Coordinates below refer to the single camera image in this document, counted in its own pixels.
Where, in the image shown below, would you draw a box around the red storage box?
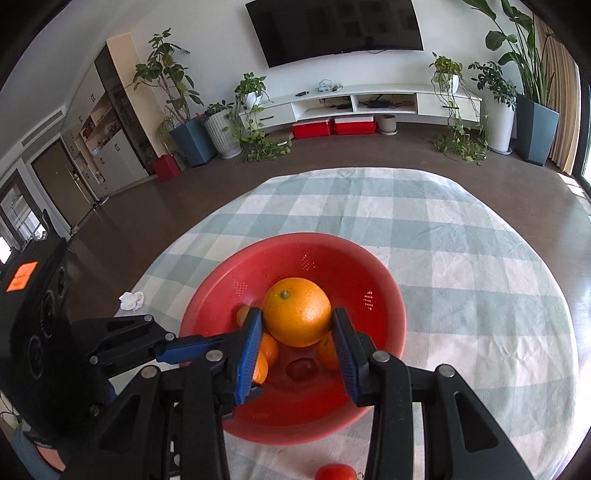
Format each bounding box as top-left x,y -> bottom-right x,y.
333,116 -> 376,136
292,119 -> 334,139

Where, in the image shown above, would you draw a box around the person's left forearm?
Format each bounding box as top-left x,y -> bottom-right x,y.
11,427 -> 68,478

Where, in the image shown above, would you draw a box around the tall wooden display cabinet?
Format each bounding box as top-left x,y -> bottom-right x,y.
62,37 -> 185,195

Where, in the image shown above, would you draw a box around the tree in blue square pot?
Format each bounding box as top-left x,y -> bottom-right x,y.
131,30 -> 218,167

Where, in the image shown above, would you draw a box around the dark red grape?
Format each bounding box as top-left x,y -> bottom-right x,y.
285,357 -> 320,381

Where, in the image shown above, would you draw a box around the red plastic colander bowl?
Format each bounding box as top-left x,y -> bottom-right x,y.
179,232 -> 408,448

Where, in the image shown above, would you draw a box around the green white checked tablecloth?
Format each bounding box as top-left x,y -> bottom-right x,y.
117,167 -> 580,480

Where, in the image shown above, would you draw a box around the brown wooden door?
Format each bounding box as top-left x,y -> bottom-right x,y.
32,141 -> 93,227

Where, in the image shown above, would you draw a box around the red tomato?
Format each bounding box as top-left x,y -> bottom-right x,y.
315,463 -> 357,480

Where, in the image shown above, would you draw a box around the large orange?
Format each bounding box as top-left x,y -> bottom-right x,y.
262,277 -> 333,348

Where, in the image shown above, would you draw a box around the black flat television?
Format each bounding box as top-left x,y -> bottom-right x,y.
245,0 -> 424,69

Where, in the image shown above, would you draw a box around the plant in grey-blue square pot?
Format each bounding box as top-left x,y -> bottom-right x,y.
462,0 -> 560,166

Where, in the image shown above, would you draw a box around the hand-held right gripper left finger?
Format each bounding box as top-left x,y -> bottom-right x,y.
58,307 -> 265,480

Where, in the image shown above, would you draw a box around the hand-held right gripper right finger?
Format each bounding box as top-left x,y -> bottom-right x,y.
331,308 -> 536,480

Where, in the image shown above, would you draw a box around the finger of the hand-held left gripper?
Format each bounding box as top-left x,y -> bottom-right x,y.
88,367 -> 141,418
69,315 -> 232,367

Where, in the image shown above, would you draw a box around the plant in white ribbed pot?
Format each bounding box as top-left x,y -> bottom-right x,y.
203,102 -> 243,159

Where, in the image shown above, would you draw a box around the small red bin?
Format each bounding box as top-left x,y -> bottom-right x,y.
154,156 -> 182,182

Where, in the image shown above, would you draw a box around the beige curtain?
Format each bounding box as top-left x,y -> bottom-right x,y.
536,18 -> 583,176

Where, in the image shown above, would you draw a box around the white low media cabinet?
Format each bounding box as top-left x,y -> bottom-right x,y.
252,83 -> 483,134

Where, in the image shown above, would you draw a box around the schefflera in tall white pot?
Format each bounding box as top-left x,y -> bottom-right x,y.
468,62 -> 518,154

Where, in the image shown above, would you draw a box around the trailing pothos in white pot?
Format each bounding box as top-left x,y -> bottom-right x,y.
429,53 -> 490,164
226,73 -> 294,162

